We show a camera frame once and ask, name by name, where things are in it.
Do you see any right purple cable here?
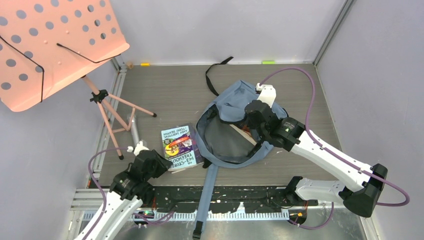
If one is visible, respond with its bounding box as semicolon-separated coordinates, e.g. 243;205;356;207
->
258;66;411;230

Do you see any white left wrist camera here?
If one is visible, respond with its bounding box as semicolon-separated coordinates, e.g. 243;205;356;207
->
126;140;149;156

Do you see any dark sunset cover book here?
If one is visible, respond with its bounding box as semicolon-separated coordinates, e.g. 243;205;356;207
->
229;122;257;145

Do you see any silver metal cylinder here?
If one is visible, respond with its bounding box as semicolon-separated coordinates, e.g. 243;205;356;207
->
127;114;141;146

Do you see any green tape piece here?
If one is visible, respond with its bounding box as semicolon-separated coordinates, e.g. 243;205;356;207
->
261;60;276;65

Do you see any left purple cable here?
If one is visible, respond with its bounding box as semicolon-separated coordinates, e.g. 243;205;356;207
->
81;147;175;240

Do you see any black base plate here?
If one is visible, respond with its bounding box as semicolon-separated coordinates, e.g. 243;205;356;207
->
141;185;318;214

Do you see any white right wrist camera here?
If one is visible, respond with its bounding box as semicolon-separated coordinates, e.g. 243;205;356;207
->
255;83;277;108

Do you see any light blue backpack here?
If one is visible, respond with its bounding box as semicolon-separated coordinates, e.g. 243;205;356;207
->
192;77;273;240

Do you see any purple cable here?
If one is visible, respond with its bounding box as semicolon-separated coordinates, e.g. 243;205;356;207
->
81;147;175;240
258;66;411;230

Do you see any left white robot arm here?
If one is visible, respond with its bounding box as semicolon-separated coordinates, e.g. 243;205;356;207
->
76;146;173;240

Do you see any pink perforated music stand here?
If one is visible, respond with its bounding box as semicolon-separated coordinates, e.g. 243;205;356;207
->
0;0;158;161

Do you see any purple cover book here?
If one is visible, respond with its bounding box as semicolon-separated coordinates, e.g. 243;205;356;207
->
168;132;204;173

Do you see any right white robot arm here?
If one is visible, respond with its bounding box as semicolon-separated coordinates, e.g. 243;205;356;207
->
244;100;388;218

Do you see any light blue Treehouse book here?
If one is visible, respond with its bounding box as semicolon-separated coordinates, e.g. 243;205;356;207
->
160;123;204;172

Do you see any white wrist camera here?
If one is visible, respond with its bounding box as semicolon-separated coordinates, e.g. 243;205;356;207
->
126;140;149;156
255;83;277;108

